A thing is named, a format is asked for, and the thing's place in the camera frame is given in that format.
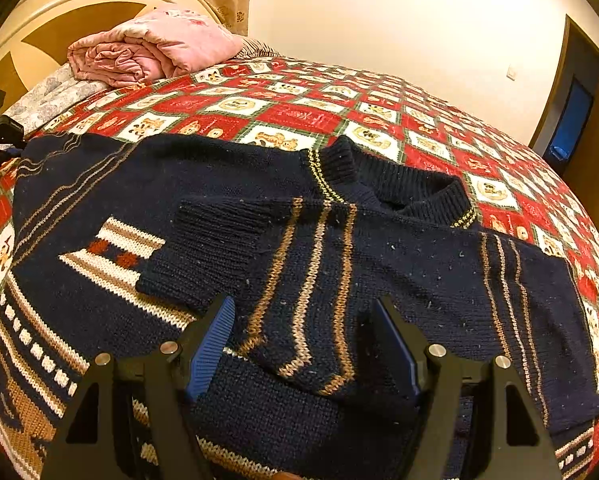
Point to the striped pillow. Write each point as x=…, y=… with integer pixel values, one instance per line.
x=259, y=49

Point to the cream wooden headboard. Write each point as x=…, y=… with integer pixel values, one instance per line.
x=54, y=15

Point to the white wall switch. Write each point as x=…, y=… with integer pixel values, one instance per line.
x=514, y=72

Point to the red bear-print bedspread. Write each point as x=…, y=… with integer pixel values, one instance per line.
x=299, y=110

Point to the grey floral pillow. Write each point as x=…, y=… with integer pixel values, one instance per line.
x=54, y=95

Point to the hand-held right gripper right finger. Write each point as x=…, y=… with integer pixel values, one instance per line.
x=398, y=356

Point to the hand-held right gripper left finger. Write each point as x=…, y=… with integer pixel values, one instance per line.
x=212, y=351

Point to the wooden door frame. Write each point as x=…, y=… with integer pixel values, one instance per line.
x=562, y=60

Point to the navy knit sweater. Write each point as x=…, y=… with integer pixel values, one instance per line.
x=404, y=280

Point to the pink folded quilt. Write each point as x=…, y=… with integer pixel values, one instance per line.
x=169, y=45

